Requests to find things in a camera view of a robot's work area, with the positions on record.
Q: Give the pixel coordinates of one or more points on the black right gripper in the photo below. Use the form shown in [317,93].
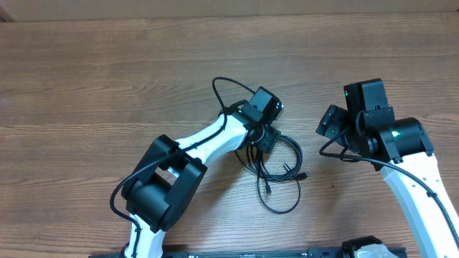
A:
[333,125]

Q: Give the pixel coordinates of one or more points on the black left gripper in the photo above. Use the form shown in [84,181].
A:
[269,142]

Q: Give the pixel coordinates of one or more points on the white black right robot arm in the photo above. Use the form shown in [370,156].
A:
[402,152]

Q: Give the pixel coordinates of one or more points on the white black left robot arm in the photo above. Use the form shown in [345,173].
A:
[167,177]

